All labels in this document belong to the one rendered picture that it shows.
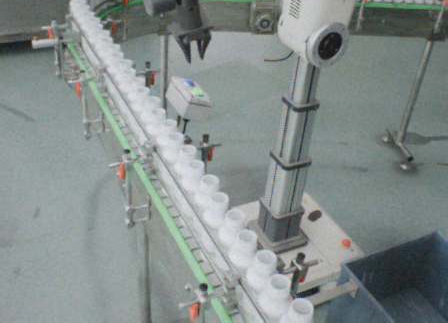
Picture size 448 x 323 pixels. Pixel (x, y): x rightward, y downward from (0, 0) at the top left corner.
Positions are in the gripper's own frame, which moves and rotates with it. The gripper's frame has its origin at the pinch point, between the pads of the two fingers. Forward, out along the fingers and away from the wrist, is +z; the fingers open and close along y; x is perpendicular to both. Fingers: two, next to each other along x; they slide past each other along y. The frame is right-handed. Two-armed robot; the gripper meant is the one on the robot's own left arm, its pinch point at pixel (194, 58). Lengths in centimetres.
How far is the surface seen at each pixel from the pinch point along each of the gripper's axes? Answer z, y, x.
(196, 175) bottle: 9.4, -14.4, -30.8
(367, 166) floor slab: 154, 131, 76
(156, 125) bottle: 10.8, -14.9, -7.0
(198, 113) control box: 20.9, 0.9, 5.6
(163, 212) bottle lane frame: 23.6, -21.6, -23.4
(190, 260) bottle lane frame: 23, -22, -40
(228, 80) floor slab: 150, 101, 207
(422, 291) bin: 59, 38, -54
